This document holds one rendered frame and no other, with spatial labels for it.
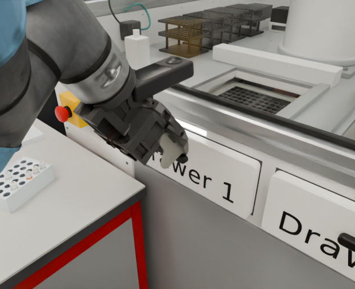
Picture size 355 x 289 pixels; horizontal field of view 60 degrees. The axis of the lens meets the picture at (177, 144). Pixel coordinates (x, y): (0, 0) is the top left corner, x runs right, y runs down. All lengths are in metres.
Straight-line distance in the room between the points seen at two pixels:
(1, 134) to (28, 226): 0.41
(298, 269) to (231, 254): 0.14
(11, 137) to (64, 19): 0.11
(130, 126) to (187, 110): 0.15
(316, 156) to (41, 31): 0.35
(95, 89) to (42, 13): 0.09
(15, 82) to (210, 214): 0.48
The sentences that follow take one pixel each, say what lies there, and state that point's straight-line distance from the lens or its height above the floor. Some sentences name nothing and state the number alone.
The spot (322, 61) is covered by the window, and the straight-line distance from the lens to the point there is 0.42.
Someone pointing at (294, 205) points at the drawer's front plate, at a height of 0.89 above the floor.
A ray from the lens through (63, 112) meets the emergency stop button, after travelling 0.75.
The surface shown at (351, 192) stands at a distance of 0.45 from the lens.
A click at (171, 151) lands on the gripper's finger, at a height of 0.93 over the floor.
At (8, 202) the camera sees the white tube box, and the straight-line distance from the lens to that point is 0.69.
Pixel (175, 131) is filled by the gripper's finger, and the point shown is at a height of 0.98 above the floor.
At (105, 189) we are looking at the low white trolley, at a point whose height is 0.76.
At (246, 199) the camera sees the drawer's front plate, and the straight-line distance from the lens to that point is 0.51.
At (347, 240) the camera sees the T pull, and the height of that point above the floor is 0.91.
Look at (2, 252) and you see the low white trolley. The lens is 0.63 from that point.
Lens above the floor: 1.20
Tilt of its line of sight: 32 degrees down
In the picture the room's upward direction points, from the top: straight up
